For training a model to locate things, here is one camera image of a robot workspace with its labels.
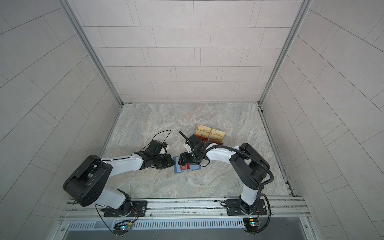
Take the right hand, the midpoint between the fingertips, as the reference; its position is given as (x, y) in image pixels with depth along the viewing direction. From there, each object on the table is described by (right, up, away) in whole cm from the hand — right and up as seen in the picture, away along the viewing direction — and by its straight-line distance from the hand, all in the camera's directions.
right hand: (182, 164), depth 84 cm
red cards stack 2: (+21, +12, +5) cm, 25 cm away
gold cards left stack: (+12, +18, +7) cm, 23 cm away
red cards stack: (+14, +13, +7) cm, 20 cm away
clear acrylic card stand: (+16, +13, +5) cm, 21 cm away
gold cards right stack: (+20, +16, +5) cm, 26 cm away
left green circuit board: (-24, -22, -20) cm, 38 cm away
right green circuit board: (+34, -22, -17) cm, 44 cm away
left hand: (-2, 0, +3) cm, 3 cm away
